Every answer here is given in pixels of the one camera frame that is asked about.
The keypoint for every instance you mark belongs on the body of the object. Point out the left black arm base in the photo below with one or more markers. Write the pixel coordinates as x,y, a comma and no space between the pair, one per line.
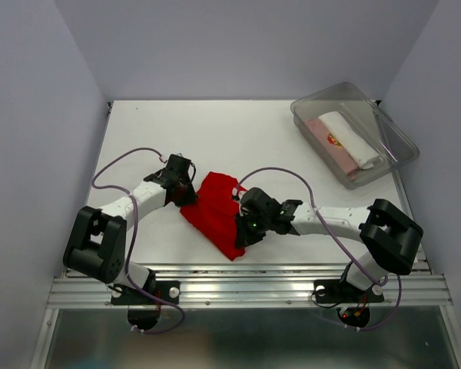
165,290

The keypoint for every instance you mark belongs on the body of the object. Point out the red t-shirt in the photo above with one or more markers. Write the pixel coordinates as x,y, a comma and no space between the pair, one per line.
213,213

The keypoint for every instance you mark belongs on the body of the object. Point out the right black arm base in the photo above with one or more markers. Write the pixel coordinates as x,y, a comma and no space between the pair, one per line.
340,291

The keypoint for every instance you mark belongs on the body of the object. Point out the clear plastic bin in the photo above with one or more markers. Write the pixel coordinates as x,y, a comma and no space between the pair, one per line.
367,120

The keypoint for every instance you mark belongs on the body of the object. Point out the rolled pink t-shirt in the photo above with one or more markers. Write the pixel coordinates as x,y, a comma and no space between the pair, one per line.
330,149

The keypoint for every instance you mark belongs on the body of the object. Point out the aluminium mounting rail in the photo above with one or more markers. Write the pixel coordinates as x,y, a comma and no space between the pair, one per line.
209,286

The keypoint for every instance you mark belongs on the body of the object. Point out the rolled white t-shirt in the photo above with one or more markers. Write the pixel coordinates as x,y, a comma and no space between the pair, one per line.
359,150

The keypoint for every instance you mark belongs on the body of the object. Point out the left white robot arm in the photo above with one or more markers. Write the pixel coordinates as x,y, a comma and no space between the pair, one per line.
97,243

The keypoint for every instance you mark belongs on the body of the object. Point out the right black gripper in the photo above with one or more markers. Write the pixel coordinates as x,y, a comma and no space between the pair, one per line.
243,237

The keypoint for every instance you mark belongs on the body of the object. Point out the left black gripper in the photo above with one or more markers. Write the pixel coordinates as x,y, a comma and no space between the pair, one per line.
190,198

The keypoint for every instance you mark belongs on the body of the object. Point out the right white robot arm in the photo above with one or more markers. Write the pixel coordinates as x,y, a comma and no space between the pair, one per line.
391,238

